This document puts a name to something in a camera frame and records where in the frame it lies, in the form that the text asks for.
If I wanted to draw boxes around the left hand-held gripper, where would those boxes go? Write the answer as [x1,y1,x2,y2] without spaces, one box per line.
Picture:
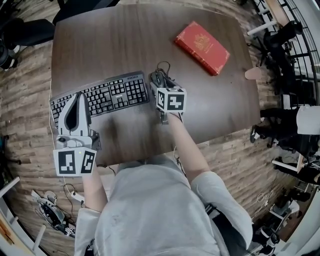
[52,91,102,177]

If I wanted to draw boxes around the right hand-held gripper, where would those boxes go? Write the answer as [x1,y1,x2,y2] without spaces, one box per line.
[149,77,188,126]

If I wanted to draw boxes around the black mouse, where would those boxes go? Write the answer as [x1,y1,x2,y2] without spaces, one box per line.
[149,70,168,88]

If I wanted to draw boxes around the black looped cord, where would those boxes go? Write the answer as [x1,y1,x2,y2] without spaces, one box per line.
[156,61,173,81]

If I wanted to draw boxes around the black keyboard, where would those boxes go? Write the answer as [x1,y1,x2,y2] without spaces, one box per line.
[49,70,151,129]

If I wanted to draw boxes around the person's right forearm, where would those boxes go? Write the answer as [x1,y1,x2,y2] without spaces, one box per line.
[166,112,211,186]

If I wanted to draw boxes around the person's left forearm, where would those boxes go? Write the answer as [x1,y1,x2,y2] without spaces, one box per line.
[81,172,108,213]

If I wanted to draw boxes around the red book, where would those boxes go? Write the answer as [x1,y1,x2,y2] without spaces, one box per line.
[174,21,231,77]

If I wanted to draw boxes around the white power strip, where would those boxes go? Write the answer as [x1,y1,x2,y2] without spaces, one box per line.
[70,191,86,208]

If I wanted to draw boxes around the tan round stool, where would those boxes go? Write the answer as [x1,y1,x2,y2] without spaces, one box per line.
[244,66,263,81]

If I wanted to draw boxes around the black office chair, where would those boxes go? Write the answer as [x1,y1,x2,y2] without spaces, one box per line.
[52,0,121,26]
[259,21,311,86]
[0,17,56,71]

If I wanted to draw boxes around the spare grey gripper device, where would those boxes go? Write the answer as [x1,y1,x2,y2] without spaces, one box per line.
[31,189,77,238]

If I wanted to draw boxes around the person's grey shirt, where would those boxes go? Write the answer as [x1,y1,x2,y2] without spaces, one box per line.
[74,154,253,256]

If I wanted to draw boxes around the wooden desk with white legs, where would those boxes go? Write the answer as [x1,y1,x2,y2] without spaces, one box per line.
[246,0,291,37]

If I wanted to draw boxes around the black metal railing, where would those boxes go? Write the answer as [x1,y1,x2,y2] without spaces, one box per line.
[284,0,320,83]

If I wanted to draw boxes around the black waist bag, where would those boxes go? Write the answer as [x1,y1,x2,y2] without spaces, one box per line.
[204,203,251,256]

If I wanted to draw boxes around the black cable under table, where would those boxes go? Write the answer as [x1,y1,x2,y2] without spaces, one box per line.
[172,146,187,176]
[96,163,118,176]

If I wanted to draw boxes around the black power cable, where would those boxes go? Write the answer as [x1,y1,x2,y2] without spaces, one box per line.
[63,183,76,226]

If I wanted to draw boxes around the white tangled cable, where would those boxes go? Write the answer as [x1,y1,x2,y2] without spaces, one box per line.
[257,191,275,207]

